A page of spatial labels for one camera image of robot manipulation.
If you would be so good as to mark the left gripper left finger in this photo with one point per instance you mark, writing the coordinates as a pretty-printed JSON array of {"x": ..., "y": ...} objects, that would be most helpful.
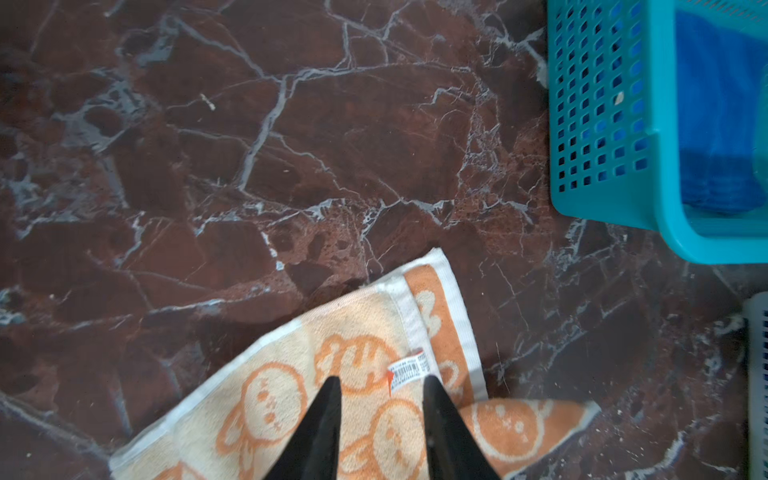
[{"x": 313, "y": 450}]

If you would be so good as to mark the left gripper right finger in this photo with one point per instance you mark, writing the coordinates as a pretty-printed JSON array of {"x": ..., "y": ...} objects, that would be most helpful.
[{"x": 451, "y": 450}]

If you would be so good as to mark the orange patterned towel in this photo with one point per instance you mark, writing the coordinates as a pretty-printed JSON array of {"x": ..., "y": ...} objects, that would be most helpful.
[{"x": 380, "y": 341}]

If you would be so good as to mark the blue towel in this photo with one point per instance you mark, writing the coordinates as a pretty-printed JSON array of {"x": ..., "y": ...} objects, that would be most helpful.
[{"x": 719, "y": 82}]

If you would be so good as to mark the teal plastic basket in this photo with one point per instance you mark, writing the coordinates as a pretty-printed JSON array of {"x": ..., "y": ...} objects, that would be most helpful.
[{"x": 614, "y": 124}]

